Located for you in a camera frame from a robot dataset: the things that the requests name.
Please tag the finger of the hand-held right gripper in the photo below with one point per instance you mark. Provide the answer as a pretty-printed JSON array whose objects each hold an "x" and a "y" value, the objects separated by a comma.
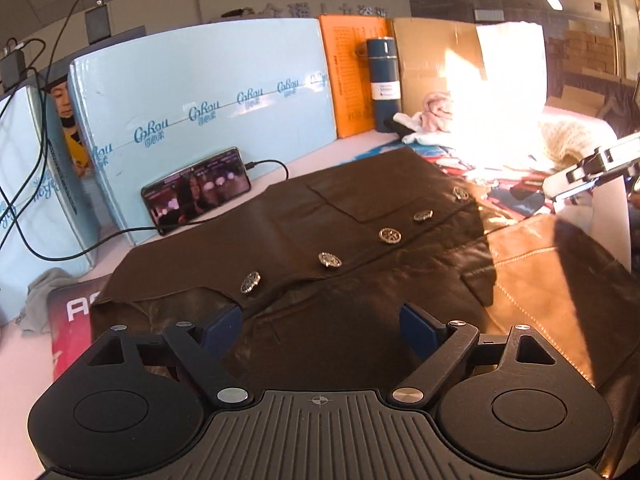
[{"x": 567, "y": 184}]

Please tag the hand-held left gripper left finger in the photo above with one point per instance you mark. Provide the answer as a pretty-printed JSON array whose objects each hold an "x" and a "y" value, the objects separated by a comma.
[{"x": 227, "y": 326}]

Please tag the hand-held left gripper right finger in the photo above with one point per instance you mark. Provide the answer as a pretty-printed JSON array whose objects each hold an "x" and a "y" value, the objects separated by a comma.
[{"x": 414, "y": 325}]

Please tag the brown leather jacket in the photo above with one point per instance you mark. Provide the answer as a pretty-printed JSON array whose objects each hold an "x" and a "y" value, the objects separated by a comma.
[{"x": 350, "y": 240}]

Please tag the cream knitted cloth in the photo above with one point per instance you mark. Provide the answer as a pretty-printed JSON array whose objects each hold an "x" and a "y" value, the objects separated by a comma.
[{"x": 565, "y": 142}]

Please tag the colourful printed blanket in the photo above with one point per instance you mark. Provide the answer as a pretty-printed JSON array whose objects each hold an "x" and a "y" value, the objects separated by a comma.
[{"x": 505, "y": 185}]

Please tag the stack of cardboard boxes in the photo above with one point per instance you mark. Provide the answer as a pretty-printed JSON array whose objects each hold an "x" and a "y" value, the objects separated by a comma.
[{"x": 590, "y": 52}]

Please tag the door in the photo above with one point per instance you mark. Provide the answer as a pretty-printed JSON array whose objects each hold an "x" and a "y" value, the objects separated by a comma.
[{"x": 625, "y": 35}]

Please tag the black smartphone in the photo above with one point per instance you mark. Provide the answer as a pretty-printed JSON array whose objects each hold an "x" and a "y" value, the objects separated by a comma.
[{"x": 195, "y": 190}]

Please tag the pink cloth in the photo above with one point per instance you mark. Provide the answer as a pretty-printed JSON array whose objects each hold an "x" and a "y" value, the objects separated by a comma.
[{"x": 437, "y": 110}]

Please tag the red and black poster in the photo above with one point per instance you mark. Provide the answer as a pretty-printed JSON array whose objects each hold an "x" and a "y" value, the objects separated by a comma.
[{"x": 70, "y": 330}]

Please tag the white cloth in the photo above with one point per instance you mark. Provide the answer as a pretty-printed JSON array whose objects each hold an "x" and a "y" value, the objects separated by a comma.
[{"x": 415, "y": 134}]

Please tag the ceiling light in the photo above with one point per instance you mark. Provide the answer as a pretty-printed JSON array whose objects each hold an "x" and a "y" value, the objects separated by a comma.
[{"x": 553, "y": 1}]

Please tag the grey cloth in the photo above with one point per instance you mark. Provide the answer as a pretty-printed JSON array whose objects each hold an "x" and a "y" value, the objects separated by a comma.
[{"x": 45, "y": 295}]

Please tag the brown cardboard sheet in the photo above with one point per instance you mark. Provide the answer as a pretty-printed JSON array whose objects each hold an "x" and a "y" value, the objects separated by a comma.
[{"x": 425, "y": 60}]

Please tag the dark blue thermos bottle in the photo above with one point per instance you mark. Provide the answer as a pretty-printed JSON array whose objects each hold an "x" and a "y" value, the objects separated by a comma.
[{"x": 382, "y": 110}]

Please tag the small light blue foam board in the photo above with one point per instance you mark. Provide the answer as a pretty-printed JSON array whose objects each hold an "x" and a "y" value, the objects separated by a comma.
[{"x": 30, "y": 185}]

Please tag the orange printed board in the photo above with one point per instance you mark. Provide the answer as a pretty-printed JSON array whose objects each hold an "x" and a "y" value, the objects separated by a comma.
[{"x": 345, "y": 75}]

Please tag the large light blue foam board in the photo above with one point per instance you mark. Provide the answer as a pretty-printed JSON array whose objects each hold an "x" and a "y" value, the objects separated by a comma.
[{"x": 200, "y": 70}]

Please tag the grey power adapter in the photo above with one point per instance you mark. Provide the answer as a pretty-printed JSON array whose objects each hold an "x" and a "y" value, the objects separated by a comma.
[
  {"x": 11, "y": 67},
  {"x": 97, "y": 22}
]

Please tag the wall air conditioner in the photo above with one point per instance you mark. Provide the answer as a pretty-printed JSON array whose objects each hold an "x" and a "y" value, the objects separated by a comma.
[{"x": 489, "y": 15}]

